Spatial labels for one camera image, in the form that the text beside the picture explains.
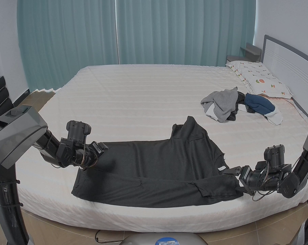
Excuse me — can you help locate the pile of clothes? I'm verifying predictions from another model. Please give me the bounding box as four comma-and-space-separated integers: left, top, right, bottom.
200, 86, 283, 126

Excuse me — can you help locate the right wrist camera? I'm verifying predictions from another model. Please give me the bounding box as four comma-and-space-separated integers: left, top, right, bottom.
255, 161, 268, 174

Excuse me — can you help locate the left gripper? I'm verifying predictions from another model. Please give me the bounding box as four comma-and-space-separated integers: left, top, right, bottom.
86, 141, 109, 166

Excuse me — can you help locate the bed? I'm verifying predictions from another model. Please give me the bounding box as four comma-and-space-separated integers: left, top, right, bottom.
14, 35, 308, 234

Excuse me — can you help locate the white printed pillow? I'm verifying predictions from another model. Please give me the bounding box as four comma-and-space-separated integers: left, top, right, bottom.
225, 60, 294, 97

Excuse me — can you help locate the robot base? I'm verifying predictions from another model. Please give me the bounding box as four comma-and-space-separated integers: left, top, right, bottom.
119, 233, 204, 245

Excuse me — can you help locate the grey bedside table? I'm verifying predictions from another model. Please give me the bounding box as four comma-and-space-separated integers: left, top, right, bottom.
226, 42, 262, 63

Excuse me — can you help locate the blue-green curtain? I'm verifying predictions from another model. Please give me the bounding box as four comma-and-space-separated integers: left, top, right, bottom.
115, 0, 256, 66
17, 0, 119, 91

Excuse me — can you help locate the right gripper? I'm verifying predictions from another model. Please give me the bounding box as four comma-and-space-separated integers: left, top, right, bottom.
222, 165, 265, 196

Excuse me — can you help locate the black T-shirt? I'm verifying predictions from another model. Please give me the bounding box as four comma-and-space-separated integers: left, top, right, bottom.
71, 116, 244, 209

